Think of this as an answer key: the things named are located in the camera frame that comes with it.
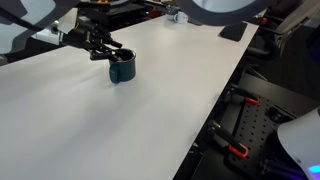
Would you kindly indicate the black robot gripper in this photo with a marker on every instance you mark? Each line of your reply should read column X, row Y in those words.
column 84, row 37

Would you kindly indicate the dark green enamel mug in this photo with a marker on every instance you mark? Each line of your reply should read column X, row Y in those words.
column 124, row 70

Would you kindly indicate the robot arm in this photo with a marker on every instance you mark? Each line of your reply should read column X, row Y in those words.
column 21, row 19

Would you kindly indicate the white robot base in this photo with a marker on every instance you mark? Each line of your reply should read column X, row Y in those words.
column 300, row 138

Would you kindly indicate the white mug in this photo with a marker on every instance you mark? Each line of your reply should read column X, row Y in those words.
column 181, row 18

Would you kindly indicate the black keyboard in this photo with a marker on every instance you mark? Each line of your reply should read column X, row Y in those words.
column 233, row 32

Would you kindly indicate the orange black clamp far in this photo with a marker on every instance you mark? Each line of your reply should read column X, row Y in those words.
column 248, row 96

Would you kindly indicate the orange black clamp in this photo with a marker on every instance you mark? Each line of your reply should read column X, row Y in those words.
column 248, row 96
column 234, row 146

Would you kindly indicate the orange black clamp near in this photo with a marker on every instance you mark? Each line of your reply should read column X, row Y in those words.
column 234, row 146

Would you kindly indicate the grey office chair right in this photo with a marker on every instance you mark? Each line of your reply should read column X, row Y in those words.
column 274, row 31

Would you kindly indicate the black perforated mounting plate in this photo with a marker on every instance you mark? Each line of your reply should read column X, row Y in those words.
column 256, row 129

